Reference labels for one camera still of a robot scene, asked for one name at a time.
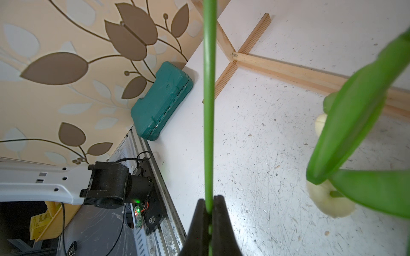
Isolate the white artificial tulip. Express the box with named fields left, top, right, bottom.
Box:
left=306, top=170, right=410, bottom=219
left=306, top=31, right=410, bottom=185

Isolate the wooden clothes rack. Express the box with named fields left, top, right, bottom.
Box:
left=192, top=0, right=410, bottom=119

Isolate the green plastic case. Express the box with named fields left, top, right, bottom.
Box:
left=131, top=61, right=193, bottom=141

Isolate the metal base rail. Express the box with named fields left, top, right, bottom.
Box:
left=124, top=128, right=186, bottom=256

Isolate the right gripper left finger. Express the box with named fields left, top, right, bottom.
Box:
left=179, top=199, right=211, bottom=256

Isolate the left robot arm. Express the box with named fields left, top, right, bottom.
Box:
left=1, top=162, right=154, bottom=209

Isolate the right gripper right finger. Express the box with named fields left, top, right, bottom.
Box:
left=211, top=195, right=242, bottom=256

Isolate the blue artificial tulip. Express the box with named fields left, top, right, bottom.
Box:
left=202, top=0, right=218, bottom=256

